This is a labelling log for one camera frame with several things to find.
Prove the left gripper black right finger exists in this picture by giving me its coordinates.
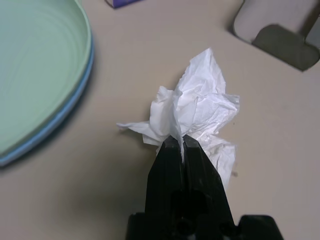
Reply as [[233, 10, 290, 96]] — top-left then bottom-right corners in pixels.
[[183, 135, 235, 221]]

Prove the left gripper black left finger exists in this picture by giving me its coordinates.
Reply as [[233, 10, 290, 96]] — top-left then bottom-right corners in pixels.
[[144, 135, 187, 216]]

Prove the white tissue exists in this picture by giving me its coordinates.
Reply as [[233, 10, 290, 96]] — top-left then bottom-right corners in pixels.
[[116, 47, 241, 193]]

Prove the grey glasses case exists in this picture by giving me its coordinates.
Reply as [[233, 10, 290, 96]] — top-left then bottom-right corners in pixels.
[[228, 0, 320, 72]]

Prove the light green plate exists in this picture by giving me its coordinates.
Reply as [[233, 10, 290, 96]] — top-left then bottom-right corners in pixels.
[[0, 0, 92, 155]]

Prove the light blue plate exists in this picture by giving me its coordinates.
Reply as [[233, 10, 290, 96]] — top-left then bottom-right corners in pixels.
[[0, 37, 96, 168]]

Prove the purple tissue pack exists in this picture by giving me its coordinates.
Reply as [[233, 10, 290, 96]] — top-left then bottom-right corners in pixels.
[[104, 0, 148, 10]]

